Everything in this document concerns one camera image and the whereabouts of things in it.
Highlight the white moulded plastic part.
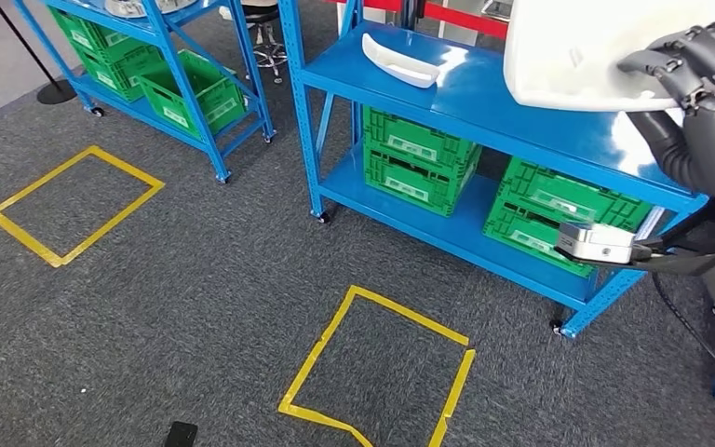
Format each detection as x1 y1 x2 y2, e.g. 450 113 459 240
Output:
503 0 715 114
361 32 442 89

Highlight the silver metal part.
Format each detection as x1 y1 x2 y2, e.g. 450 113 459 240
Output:
104 0 199 19

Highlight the red barrier belt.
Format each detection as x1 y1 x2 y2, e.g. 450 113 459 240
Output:
326 0 511 40

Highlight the black swivel stool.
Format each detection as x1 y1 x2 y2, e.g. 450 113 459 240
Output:
243 5 289 85

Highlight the black robot foot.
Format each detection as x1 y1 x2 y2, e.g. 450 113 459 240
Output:
163 421 199 447

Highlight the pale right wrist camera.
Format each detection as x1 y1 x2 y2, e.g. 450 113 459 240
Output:
553 221 715 278

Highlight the black camera cable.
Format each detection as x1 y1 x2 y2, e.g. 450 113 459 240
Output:
651 271 715 403

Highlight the black post with round base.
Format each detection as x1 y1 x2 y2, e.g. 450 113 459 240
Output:
0 0 79 106

